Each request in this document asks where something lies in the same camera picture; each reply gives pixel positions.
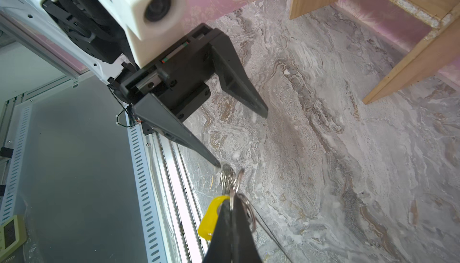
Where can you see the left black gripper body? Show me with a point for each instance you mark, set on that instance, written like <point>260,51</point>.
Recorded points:
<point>177,77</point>

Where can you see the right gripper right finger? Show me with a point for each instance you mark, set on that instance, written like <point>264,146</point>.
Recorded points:
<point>242,244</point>

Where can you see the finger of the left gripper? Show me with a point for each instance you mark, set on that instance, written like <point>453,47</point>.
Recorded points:
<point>152,111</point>
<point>232,76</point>

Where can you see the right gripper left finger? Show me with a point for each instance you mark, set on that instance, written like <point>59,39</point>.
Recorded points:
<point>220,249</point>

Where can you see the yellow key tag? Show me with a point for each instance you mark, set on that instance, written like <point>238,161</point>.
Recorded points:
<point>210,219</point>

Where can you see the silver metal key holder plate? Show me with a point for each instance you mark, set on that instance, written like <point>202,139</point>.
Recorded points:
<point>231,184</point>

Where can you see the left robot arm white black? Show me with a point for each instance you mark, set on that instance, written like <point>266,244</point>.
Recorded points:
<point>86,30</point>

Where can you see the wooden two-tier shelf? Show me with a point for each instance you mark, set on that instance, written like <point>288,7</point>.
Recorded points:
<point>428,31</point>

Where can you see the aluminium front rail frame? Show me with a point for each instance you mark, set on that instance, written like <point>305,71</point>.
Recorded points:
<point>82,183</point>

